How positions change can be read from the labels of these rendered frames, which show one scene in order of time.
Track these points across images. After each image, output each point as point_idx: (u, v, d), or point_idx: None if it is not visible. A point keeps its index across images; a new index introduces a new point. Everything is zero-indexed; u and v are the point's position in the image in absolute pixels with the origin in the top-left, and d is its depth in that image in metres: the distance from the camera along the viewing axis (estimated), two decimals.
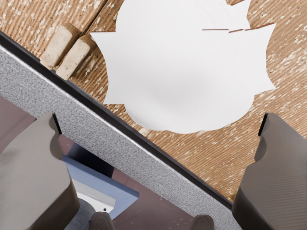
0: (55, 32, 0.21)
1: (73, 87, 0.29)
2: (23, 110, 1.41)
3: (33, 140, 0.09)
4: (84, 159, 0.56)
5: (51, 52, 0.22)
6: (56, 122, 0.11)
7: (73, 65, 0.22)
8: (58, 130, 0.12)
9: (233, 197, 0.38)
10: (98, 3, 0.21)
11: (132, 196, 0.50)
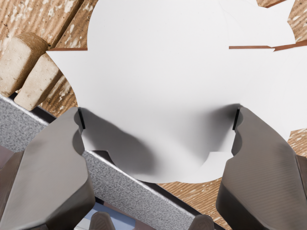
0: (7, 46, 0.14)
1: (47, 112, 0.22)
2: None
3: (58, 133, 0.09)
4: None
5: (3, 74, 0.15)
6: (81, 117, 0.12)
7: (37, 91, 0.16)
8: (82, 125, 0.12)
9: None
10: (70, 4, 0.15)
11: (128, 225, 0.44)
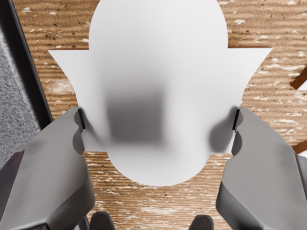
0: None
1: None
2: None
3: (58, 133, 0.09)
4: None
5: None
6: (81, 117, 0.12)
7: None
8: (82, 125, 0.12)
9: None
10: None
11: None
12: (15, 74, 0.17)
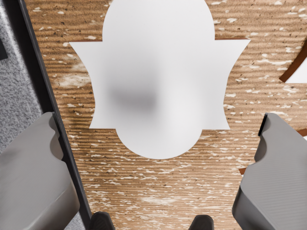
0: None
1: None
2: None
3: (33, 140, 0.09)
4: None
5: None
6: (56, 122, 0.11)
7: None
8: (58, 130, 0.12)
9: None
10: None
11: None
12: (23, 70, 0.18)
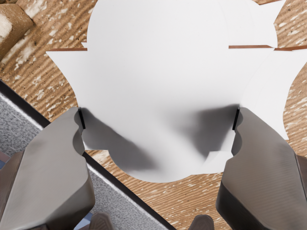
0: None
1: (2, 81, 0.19)
2: None
3: (58, 133, 0.09)
4: None
5: None
6: (81, 117, 0.12)
7: None
8: (82, 125, 0.12)
9: None
10: None
11: (84, 219, 0.41)
12: None
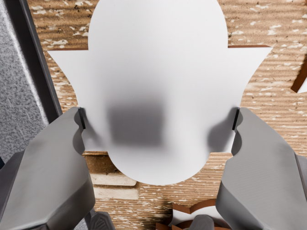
0: (122, 172, 0.18)
1: None
2: None
3: (58, 133, 0.09)
4: (0, 162, 0.44)
5: (101, 180, 0.18)
6: (81, 117, 0.12)
7: (109, 196, 0.20)
8: (82, 125, 0.12)
9: None
10: None
11: None
12: None
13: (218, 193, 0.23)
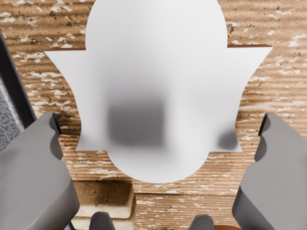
0: (114, 203, 0.16)
1: None
2: None
3: (33, 140, 0.09)
4: None
5: (89, 211, 0.16)
6: (56, 122, 0.11)
7: None
8: (58, 130, 0.12)
9: None
10: (173, 192, 0.18)
11: None
12: None
13: (223, 220, 0.20)
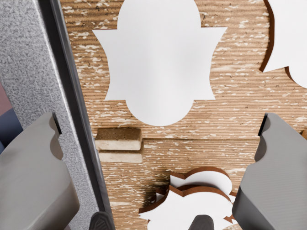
0: (129, 138, 0.23)
1: (89, 143, 0.29)
2: None
3: (33, 140, 0.09)
4: None
5: (112, 145, 0.23)
6: (56, 122, 0.11)
7: (119, 160, 0.25)
8: (58, 130, 0.12)
9: None
10: (170, 137, 0.25)
11: None
12: None
13: (207, 161, 0.28)
